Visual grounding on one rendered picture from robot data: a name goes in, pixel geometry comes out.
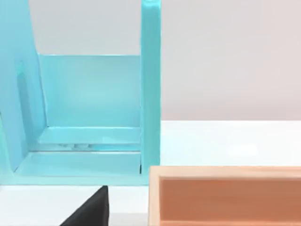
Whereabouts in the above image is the light blue rack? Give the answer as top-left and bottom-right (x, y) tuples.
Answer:
(0, 0), (162, 186)

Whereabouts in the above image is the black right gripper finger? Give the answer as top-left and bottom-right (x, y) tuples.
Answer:
(59, 185), (111, 226)

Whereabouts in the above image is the shallow salmon-coloured box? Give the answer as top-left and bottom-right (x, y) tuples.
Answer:
(148, 165), (301, 226)

